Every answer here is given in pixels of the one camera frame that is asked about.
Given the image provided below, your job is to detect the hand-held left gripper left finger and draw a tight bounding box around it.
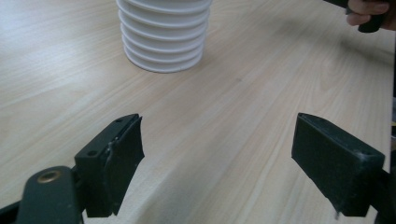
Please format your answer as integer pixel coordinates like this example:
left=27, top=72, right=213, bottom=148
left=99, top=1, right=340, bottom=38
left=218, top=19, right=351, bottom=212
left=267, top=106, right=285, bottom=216
left=74, top=113, right=146, bottom=218

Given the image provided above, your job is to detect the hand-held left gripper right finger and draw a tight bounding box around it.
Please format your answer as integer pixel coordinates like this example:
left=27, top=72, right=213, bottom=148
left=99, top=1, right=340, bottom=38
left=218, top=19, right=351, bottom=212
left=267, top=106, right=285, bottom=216
left=291, top=112, right=386, bottom=217

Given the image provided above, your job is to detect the stack of white paper cups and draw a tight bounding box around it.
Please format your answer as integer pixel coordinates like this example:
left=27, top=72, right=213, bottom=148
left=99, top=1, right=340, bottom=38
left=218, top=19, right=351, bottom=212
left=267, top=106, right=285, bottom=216
left=115, top=0, right=214, bottom=75

